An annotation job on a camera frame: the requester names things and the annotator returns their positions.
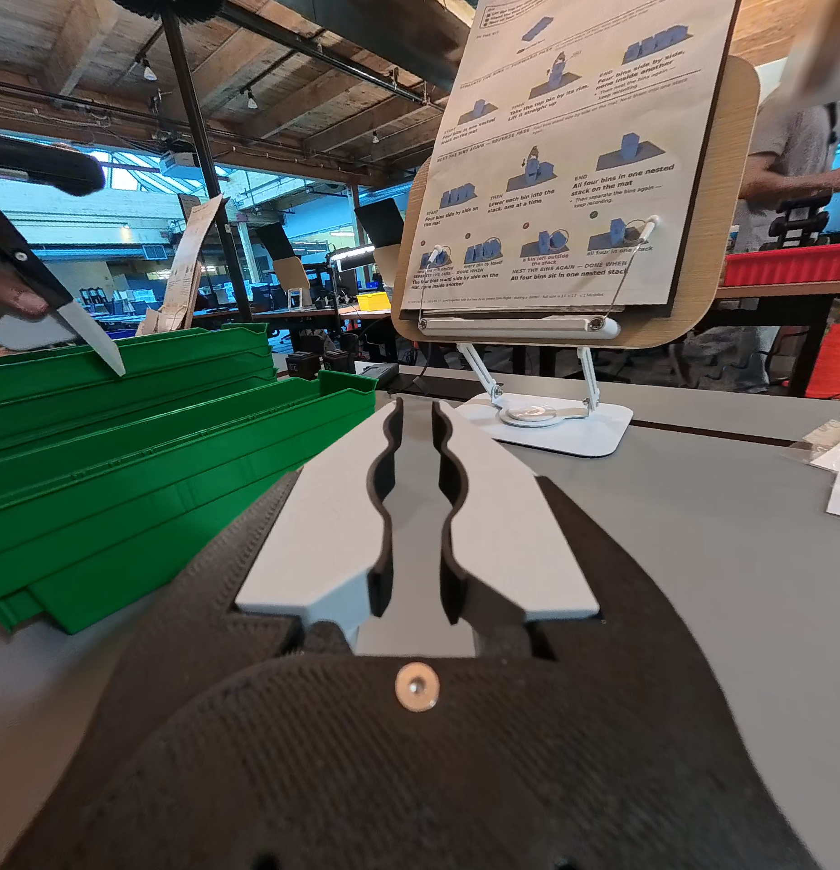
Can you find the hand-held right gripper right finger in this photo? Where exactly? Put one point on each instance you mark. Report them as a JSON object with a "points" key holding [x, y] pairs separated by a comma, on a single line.
{"points": [[522, 544]]}

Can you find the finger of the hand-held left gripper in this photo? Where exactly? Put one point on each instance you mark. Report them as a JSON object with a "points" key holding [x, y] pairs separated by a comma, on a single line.
{"points": [[97, 343]]}

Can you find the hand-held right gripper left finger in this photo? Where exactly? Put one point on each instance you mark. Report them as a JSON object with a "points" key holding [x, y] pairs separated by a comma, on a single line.
{"points": [[311, 544]]}

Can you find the person's left hand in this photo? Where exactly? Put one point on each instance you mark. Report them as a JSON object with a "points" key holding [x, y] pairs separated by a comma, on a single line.
{"points": [[12, 299]]}

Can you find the black battery charger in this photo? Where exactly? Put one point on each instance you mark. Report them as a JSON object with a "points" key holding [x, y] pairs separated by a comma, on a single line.
{"points": [[338, 361], [303, 365]]}

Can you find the white ceiling projector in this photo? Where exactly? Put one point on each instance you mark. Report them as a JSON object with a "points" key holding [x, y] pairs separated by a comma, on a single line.
{"points": [[178, 164]]}

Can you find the black pole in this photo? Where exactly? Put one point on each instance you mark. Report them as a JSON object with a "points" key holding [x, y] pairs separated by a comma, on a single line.
{"points": [[202, 156]]}

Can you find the yellow plastic bin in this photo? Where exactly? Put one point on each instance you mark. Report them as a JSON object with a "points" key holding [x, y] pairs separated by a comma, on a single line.
{"points": [[373, 300]]}

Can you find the white light bar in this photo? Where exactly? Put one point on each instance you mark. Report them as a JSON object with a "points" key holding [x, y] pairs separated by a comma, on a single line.
{"points": [[352, 253]]}

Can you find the orange traffic cone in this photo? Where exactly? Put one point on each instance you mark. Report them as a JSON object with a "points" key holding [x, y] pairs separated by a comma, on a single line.
{"points": [[834, 360]]}

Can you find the printed instruction sheet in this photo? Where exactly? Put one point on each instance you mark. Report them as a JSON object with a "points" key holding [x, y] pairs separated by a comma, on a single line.
{"points": [[562, 170]]}

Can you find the red plastic bin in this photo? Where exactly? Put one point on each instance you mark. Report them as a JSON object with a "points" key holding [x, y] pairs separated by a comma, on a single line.
{"points": [[787, 266]]}

